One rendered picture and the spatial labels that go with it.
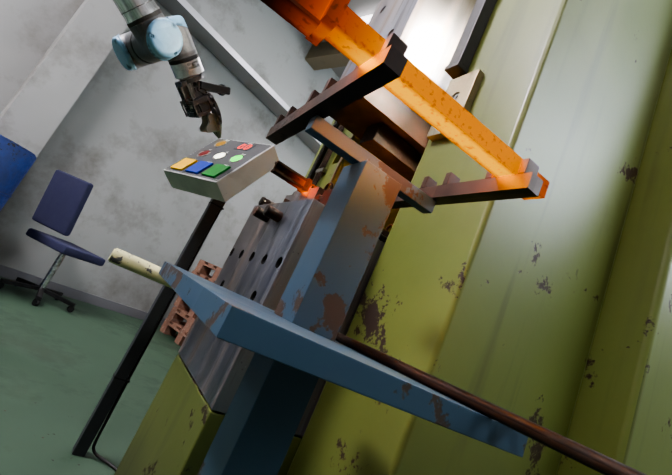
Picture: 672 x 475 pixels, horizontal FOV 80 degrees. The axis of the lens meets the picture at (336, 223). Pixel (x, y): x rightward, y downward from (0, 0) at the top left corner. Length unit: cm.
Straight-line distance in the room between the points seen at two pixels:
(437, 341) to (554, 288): 32
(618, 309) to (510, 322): 33
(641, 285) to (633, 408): 26
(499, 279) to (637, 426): 41
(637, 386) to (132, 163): 393
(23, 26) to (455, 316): 381
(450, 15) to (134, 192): 344
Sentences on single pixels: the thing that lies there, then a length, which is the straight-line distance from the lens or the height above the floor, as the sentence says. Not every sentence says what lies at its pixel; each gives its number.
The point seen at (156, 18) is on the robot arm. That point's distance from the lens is 117.
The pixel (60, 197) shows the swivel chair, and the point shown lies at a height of 73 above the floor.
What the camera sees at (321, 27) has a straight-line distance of 40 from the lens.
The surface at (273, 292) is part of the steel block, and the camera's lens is 81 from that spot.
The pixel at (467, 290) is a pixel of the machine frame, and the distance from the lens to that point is 73.
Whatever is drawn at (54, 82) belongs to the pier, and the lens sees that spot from 385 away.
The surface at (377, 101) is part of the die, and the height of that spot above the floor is 129.
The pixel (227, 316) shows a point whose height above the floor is 67.
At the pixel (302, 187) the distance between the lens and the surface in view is 106.
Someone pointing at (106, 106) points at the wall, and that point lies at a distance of 414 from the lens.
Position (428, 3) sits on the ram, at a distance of 130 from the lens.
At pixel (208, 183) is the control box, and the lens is 142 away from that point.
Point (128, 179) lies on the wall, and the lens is 420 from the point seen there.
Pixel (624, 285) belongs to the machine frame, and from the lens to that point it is 111.
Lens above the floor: 69
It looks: 14 degrees up
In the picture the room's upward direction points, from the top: 25 degrees clockwise
